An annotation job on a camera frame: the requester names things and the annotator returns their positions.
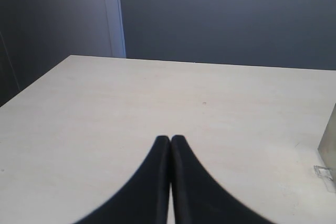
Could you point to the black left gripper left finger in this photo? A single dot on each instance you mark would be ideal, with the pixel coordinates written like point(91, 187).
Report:
point(144, 198)

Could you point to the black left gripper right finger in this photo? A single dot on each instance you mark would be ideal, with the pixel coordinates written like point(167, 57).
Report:
point(197, 196)

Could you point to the stainless steel test tube rack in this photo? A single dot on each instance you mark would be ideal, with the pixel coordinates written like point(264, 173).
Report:
point(326, 147)

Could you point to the clear plastic bracket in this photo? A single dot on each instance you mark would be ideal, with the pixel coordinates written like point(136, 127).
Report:
point(326, 176)

